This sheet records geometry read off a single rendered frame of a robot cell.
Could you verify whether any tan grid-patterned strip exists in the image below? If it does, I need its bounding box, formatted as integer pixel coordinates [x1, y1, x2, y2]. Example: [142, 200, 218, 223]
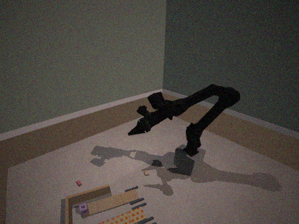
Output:
[113, 189, 139, 207]

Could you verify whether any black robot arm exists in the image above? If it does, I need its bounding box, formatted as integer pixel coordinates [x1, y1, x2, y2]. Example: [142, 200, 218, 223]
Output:
[137, 84, 240, 157]

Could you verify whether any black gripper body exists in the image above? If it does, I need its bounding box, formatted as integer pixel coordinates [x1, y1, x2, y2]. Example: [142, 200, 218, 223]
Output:
[139, 112, 161, 133]

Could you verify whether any beige strip with orange polka dots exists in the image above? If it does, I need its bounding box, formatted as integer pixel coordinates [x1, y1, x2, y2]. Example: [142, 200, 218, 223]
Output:
[119, 207, 147, 224]

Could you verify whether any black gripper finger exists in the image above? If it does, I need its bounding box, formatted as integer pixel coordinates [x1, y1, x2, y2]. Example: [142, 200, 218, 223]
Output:
[128, 121, 145, 136]

